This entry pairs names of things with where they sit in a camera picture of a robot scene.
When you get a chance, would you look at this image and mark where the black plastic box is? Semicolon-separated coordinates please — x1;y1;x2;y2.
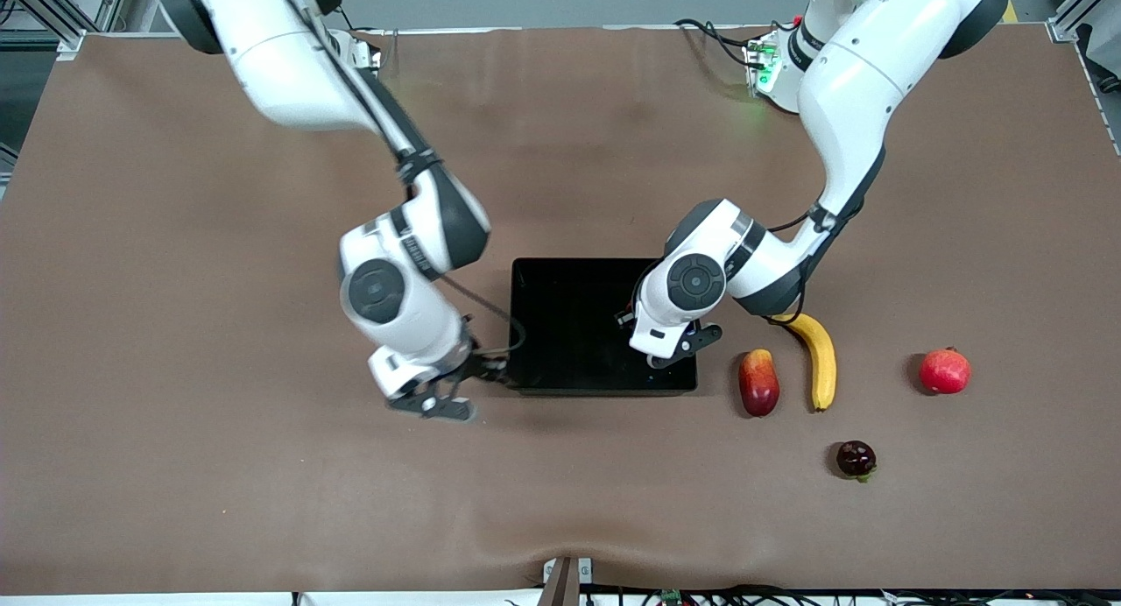
507;257;700;398

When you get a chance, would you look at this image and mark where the yellow banana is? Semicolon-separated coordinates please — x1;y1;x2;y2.
771;313;838;412

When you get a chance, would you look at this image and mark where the red yellow mango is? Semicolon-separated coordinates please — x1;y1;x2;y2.
738;349;781;418

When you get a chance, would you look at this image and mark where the dark purple mangosteen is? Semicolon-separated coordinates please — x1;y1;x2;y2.
835;440;878;483

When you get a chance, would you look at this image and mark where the brown table mat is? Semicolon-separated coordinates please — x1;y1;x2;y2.
0;24;1121;595

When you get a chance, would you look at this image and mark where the red pomegranate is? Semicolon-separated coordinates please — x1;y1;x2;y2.
920;347;972;395

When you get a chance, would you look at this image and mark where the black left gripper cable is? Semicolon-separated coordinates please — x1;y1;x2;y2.
764;205;835;328

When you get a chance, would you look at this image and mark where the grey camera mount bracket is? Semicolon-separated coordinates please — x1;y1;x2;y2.
541;556;595;606

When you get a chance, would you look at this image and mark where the black left arm base cable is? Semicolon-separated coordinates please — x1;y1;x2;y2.
673;18;773;69

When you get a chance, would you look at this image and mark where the aluminium frame profile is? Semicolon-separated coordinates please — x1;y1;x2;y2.
1047;0;1121;43
0;0;134;60

